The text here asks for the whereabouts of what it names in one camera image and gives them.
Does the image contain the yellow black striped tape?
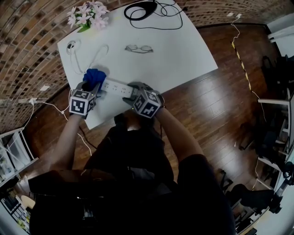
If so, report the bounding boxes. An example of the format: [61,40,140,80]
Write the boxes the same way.
[231,42,252,91]

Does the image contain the thin-framed eyeglasses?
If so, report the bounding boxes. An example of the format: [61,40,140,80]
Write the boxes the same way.
[124,44,154,54]

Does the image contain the person's left forearm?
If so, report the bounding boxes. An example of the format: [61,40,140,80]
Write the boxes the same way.
[49,114,81,172]

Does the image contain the white metal shelf rack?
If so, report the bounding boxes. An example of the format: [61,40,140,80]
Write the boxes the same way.
[0,127,39,184]

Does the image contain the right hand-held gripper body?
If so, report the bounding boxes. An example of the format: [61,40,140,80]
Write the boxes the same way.
[132,83,165,119]

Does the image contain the white power strip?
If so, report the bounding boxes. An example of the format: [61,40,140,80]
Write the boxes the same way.
[100,78,137,98]

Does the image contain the person's right forearm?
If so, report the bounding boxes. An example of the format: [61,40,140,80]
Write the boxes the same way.
[156,107,204,163]

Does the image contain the black lamp cable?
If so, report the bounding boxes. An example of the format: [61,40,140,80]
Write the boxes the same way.
[130,2,188,30]

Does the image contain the white power strip cable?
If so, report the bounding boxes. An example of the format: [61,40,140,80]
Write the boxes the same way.
[66,39,109,75]

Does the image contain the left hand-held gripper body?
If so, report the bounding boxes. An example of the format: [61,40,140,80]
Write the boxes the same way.
[68,88,102,120]

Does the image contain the white floor cable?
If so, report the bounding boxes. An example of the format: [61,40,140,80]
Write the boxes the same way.
[231,18,267,122]
[33,88,92,157]

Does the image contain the person's body in black clothing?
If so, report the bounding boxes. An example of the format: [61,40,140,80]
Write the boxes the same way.
[28,110,236,235]

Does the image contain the white office desk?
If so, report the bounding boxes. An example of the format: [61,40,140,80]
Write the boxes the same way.
[257,96,294,166]

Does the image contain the black office chair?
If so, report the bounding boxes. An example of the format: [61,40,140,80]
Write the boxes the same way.
[226,183,282,214]
[261,55,294,92]

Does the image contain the black desk lamp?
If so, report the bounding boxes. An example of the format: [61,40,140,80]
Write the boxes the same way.
[124,0,158,21]

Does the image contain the pink flowers in pot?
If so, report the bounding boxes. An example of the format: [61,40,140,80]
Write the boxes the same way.
[66,1,110,33]

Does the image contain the white thin cable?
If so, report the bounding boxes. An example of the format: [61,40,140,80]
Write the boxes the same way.
[4,103,35,154]

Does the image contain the blue cloth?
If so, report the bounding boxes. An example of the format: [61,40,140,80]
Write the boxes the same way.
[83,68,107,91]

